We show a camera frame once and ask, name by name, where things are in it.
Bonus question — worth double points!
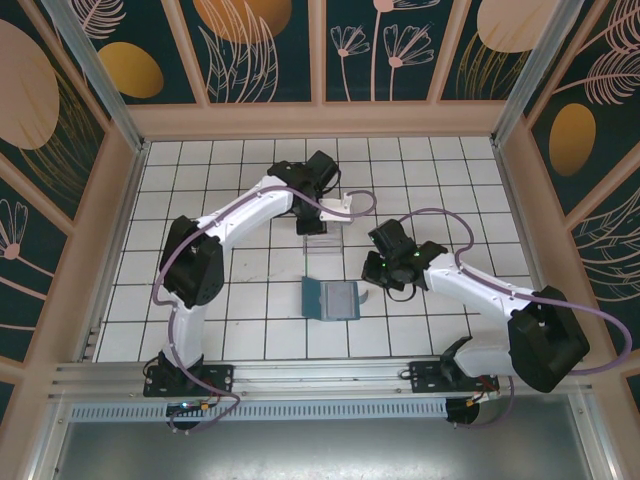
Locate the grey metal sheet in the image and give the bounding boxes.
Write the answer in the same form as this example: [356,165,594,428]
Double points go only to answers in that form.
[29,419,616,480]

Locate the small circuit board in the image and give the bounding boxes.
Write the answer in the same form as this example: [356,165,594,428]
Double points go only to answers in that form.
[167,399,216,416]

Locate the grey slotted cable duct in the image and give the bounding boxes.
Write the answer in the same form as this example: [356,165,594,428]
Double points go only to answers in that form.
[69,397,450,422]

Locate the clear acrylic card stand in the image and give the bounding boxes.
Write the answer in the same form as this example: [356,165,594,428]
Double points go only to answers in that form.
[302,219,347,259]

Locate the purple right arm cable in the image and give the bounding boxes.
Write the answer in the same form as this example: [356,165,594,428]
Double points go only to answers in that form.
[397,208,634,431]

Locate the aluminium frame post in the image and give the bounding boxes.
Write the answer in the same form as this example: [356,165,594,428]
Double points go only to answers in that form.
[492,0,596,146]
[39,0,152,154]

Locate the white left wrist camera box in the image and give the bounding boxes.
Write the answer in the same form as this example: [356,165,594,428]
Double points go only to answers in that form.
[318,195,354,224]

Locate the pinkish grey card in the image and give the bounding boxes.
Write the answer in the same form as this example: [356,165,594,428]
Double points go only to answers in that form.
[319,282,359,319]

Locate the aluminium mounting rail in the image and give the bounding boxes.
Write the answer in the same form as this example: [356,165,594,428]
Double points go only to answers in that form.
[47,353,596,401]

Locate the teal card holder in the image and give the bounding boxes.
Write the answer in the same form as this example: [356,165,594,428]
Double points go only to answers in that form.
[301,276,372,321]

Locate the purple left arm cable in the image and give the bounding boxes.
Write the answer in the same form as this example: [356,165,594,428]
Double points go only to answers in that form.
[152,187,377,435]

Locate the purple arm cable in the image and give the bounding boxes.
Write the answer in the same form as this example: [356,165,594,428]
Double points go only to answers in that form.
[152,187,377,435]
[397,208,634,431]

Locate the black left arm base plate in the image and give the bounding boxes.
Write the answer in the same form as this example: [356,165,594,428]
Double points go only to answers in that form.
[143,363,236,399]

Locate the white wire connector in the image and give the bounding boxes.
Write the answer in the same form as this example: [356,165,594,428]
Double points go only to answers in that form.
[464,389,501,407]

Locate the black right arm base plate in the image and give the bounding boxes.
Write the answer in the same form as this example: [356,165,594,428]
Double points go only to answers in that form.
[408,359,501,394]

